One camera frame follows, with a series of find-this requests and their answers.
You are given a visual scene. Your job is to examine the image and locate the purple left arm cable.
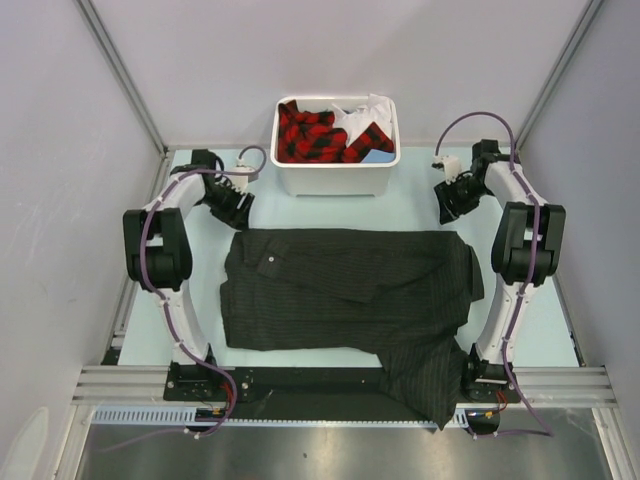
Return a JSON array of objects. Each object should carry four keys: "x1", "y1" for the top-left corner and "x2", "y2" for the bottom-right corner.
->
[{"x1": 97, "y1": 145, "x2": 267, "y2": 454}]

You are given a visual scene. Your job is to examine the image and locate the dark pinstriped long sleeve shirt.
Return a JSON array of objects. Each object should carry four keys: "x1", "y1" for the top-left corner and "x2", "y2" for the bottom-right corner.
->
[{"x1": 220, "y1": 229, "x2": 484, "y2": 427}]

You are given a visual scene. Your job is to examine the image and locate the white shirt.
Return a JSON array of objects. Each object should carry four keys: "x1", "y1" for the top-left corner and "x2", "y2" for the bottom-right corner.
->
[{"x1": 331, "y1": 94, "x2": 393, "y2": 146}]

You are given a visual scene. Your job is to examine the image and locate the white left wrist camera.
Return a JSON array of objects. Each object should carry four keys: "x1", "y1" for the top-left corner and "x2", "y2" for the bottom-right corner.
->
[{"x1": 230, "y1": 159, "x2": 259, "y2": 193}]

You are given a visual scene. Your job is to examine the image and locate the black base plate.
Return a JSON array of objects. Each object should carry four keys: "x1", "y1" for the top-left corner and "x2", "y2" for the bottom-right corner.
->
[{"x1": 163, "y1": 363, "x2": 520, "y2": 404}]

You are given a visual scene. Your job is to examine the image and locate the white plastic bin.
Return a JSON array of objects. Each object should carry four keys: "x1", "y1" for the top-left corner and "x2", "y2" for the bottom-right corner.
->
[{"x1": 270, "y1": 94, "x2": 401, "y2": 196}]

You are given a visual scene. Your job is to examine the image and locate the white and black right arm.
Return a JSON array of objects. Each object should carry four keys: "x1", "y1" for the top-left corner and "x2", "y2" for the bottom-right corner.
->
[{"x1": 432, "y1": 140, "x2": 566, "y2": 403}]

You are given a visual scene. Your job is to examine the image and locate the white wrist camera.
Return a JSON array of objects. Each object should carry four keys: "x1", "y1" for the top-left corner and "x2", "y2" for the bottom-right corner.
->
[
  {"x1": 230, "y1": 159, "x2": 259, "y2": 193},
  {"x1": 432, "y1": 155, "x2": 462, "y2": 184}
]

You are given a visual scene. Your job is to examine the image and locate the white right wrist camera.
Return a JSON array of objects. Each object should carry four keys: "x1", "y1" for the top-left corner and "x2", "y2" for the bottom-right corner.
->
[{"x1": 432, "y1": 155, "x2": 462, "y2": 184}]

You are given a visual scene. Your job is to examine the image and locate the white slotted cable duct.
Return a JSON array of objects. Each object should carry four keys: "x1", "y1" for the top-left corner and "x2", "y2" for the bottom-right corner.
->
[{"x1": 92, "y1": 403, "x2": 471, "y2": 429}]

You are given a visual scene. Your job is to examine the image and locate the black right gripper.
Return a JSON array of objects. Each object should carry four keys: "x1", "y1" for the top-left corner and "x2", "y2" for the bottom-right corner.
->
[{"x1": 433, "y1": 174, "x2": 491, "y2": 225}]

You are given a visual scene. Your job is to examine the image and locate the red black plaid shirt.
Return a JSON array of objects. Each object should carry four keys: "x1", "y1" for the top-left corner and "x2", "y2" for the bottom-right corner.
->
[{"x1": 275, "y1": 100, "x2": 395, "y2": 164}]

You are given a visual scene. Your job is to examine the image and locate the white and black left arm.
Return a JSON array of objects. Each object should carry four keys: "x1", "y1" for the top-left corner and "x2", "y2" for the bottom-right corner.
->
[{"x1": 123, "y1": 146, "x2": 266, "y2": 401}]

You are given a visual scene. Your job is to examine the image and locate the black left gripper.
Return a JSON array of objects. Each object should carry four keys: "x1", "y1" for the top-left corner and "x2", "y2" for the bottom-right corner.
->
[{"x1": 199, "y1": 180, "x2": 254, "y2": 232}]

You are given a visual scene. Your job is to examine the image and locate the light blue shirt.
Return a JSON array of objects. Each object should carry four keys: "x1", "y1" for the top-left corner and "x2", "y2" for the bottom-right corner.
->
[{"x1": 361, "y1": 150, "x2": 396, "y2": 164}]

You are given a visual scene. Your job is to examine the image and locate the aluminium frame rail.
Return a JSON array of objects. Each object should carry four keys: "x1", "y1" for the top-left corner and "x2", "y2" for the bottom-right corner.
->
[{"x1": 71, "y1": 366, "x2": 617, "y2": 408}]

